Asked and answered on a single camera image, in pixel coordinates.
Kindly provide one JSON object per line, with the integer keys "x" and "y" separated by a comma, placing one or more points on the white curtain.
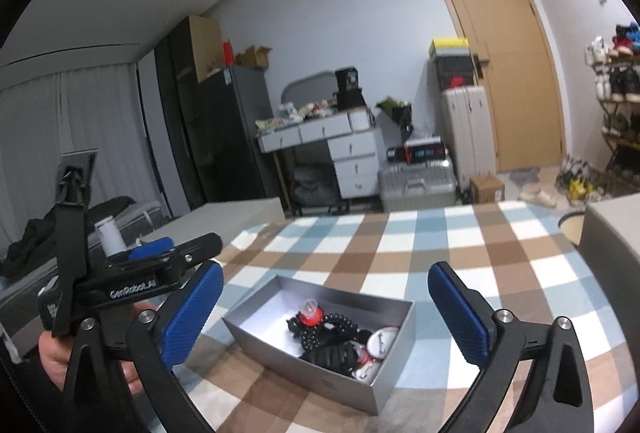
{"x": 100, "y": 123}

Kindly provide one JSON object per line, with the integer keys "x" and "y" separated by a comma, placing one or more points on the black hair clip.
{"x": 330, "y": 355}

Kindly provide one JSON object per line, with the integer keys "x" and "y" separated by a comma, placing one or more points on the light grey bench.
{"x": 615, "y": 233}

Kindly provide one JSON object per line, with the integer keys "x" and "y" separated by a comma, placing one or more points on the dark wrapped bouquet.
{"x": 397, "y": 113}

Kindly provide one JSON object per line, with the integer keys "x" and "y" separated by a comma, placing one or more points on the small black box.
{"x": 395, "y": 155}

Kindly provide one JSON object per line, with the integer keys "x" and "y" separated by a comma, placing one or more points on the wooden shoe rack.
{"x": 617, "y": 148}

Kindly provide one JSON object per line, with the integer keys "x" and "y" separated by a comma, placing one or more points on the yellow grey shoe box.
{"x": 450, "y": 47}

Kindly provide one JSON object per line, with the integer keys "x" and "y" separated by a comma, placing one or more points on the clutter of small cosmetics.
{"x": 305, "y": 110}

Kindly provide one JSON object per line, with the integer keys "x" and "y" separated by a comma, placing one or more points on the wooden door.
{"x": 510, "y": 63}

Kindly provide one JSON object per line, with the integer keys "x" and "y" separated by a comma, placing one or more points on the white dresser with drawers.
{"x": 350, "y": 148}

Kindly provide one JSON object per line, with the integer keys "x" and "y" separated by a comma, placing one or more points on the person's left hand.
{"x": 52, "y": 358}

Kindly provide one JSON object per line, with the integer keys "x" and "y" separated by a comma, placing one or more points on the black gift box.
{"x": 348, "y": 88}

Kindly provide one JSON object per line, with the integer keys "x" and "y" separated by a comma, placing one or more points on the silver suitcase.
{"x": 417, "y": 185}

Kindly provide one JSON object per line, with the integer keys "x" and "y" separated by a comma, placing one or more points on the pile of dark clothes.
{"x": 40, "y": 233}

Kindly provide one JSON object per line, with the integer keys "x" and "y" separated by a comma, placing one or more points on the white round pin badge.
{"x": 382, "y": 340}
{"x": 367, "y": 369}

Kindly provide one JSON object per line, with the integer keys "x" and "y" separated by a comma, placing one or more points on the shoe rack with shoes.
{"x": 620, "y": 78}

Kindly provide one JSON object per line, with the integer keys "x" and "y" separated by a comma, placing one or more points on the dark wardrobe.
{"x": 172, "y": 113}

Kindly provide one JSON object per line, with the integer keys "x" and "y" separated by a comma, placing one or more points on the red and clear ornament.
{"x": 307, "y": 310}

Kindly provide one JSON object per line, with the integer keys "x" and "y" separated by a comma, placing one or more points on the small red box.
{"x": 228, "y": 53}

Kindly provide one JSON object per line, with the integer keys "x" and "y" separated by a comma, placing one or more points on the black refrigerator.
{"x": 230, "y": 138}

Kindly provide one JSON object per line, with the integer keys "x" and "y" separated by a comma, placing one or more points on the white bottle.
{"x": 110, "y": 235}

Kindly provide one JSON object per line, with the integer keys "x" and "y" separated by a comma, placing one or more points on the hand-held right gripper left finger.
{"x": 192, "y": 308}

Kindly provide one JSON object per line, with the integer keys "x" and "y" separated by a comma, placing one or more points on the beige round basket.
{"x": 571, "y": 227}

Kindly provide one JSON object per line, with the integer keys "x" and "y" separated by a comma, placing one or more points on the black box with red stripe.
{"x": 425, "y": 150}

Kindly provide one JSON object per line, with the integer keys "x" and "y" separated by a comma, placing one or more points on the person's left forearm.
{"x": 25, "y": 403}

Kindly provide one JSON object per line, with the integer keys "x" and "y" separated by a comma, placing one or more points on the white suitcase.
{"x": 470, "y": 138}

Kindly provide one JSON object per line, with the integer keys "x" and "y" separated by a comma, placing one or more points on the arched grey mirror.
{"x": 305, "y": 88}

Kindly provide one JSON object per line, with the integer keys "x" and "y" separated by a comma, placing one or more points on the plaid tablecloth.
{"x": 375, "y": 238}

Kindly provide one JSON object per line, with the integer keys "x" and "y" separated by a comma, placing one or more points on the grey cushion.
{"x": 312, "y": 185}

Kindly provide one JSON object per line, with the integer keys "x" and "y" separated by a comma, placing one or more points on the open cardboard box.
{"x": 252, "y": 57}

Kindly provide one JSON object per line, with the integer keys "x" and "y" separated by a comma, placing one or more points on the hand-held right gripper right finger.
{"x": 460, "y": 313}

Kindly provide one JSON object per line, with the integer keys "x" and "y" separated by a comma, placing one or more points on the beige slippers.
{"x": 537, "y": 196}

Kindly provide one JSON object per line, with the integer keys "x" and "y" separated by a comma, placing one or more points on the silver cardboard box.
{"x": 300, "y": 363}

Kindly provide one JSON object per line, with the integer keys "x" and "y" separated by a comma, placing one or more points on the small closed cardboard box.
{"x": 486, "y": 190}

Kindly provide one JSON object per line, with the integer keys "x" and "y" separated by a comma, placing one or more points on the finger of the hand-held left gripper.
{"x": 195, "y": 253}
{"x": 150, "y": 249}

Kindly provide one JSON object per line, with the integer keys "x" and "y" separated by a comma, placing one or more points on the black shoe box red logo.
{"x": 452, "y": 73}

